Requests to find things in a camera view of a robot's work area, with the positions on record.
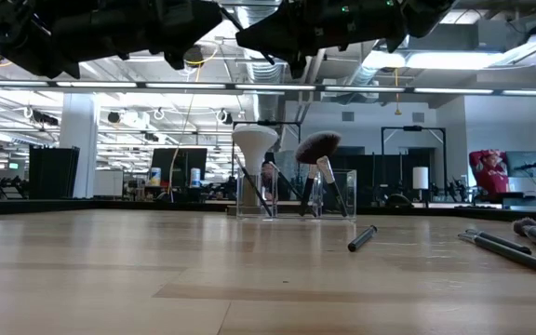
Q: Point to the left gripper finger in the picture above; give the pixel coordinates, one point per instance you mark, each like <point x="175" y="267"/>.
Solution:
<point x="175" y="56"/>
<point x="186" y="21"/>

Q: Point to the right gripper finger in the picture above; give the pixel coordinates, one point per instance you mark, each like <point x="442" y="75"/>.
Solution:
<point x="282" y="32"/>
<point x="300" y="65"/>

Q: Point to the fan makeup brush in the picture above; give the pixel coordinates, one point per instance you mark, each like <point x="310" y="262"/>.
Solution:
<point x="317" y="146"/>

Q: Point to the clear acrylic organizer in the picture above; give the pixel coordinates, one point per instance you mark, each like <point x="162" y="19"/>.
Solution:
<point x="352" y="195"/>

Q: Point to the black eyeliner pen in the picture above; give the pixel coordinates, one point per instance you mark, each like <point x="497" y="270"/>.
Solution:
<point x="362" y="238"/>

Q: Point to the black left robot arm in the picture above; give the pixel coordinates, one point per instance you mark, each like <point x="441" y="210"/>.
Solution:
<point x="17" y="37"/>

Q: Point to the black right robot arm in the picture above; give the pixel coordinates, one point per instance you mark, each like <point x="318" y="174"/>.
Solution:
<point x="389" y="18"/>

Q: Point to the black ceiling device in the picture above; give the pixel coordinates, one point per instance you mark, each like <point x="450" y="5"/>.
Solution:
<point x="196" y="58"/>

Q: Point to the long light bar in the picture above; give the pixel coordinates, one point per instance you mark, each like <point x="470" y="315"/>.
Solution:
<point x="272" y="87"/>

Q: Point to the white mushroom-shaped lamp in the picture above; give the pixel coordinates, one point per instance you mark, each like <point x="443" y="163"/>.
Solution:
<point x="255" y="144"/>

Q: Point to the black monitor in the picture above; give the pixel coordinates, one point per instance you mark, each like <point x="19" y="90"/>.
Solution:
<point x="179" y="163"/>

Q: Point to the yellow-label wipes canister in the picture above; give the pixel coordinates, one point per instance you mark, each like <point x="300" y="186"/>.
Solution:
<point x="155" y="178"/>

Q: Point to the white blue wipes canister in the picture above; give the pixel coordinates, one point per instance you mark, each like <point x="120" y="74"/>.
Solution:
<point x="195" y="178"/>

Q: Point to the black panel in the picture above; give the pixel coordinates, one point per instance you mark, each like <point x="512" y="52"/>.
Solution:
<point x="54" y="172"/>

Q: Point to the white cylinder lamp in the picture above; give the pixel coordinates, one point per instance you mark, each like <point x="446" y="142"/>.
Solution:
<point x="420" y="178"/>

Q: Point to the seated person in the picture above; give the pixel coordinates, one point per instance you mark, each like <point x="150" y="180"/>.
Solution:
<point x="491" y="179"/>

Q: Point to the silver ribbed ventilation duct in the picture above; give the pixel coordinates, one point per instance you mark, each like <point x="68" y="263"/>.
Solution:
<point x="261" y="70"/>

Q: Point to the silver slanted ventilation duct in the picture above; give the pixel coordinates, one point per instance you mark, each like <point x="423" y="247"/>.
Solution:
<point x="375" y="70"/>

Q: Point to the black table frame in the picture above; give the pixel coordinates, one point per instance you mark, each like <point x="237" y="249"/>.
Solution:
<point x="63" y="205"/>

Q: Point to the wall screen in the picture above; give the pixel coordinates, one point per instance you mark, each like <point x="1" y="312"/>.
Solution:
<point x="526" y="164"/>

